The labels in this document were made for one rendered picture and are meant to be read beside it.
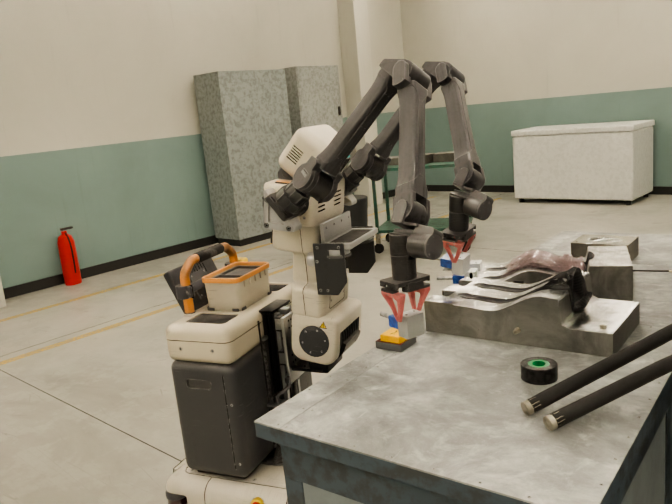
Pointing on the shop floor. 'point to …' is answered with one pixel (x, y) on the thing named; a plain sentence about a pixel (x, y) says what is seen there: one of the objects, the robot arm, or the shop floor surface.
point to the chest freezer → (584, 161)
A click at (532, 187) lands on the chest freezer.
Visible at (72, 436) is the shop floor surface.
